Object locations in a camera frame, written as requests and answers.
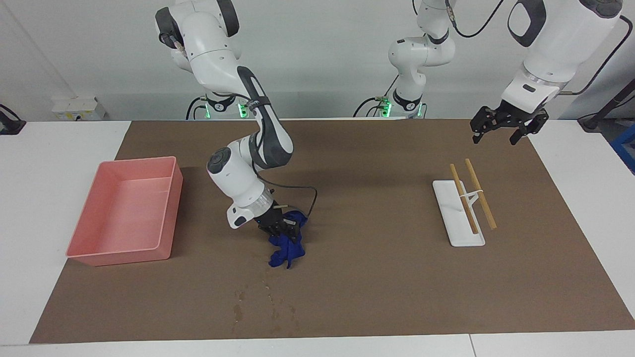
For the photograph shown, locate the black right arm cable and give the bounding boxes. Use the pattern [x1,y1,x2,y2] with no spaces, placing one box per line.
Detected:
[258,174,318,221]

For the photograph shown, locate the black clamp device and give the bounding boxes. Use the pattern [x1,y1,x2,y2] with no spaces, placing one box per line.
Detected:
[0,103,26,135]

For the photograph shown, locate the pink plastic bin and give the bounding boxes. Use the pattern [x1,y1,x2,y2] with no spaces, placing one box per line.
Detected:
[66,156,184,267]

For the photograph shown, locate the white rack with wooden rods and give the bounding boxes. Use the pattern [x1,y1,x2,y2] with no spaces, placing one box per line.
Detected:
[432,158,498,247]

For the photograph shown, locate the blue towel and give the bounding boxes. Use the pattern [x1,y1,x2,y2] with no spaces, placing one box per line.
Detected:
[268,211,309,270]

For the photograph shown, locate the brown table mat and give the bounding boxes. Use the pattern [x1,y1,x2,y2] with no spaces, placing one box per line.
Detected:
[29,118,635,344]

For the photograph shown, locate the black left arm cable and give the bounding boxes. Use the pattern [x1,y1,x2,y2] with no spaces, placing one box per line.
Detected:
[444,0,633,96]

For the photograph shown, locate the black stand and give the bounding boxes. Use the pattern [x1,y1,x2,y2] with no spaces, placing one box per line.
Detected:
[578,79,635,132]

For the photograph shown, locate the white wall socket box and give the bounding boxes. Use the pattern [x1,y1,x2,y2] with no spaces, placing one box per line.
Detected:
[51,96,106,121]

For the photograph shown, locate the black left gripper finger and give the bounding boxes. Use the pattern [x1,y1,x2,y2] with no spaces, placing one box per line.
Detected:
[510,110,550,145]
[470,106,501,144]

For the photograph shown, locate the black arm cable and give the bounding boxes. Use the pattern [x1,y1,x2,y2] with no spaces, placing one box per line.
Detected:
[258,174,318,221]
[444,0,633,96]

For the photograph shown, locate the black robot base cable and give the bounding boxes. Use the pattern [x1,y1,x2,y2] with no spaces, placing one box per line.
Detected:
[353,74,398,118]
[186,95,209,120]

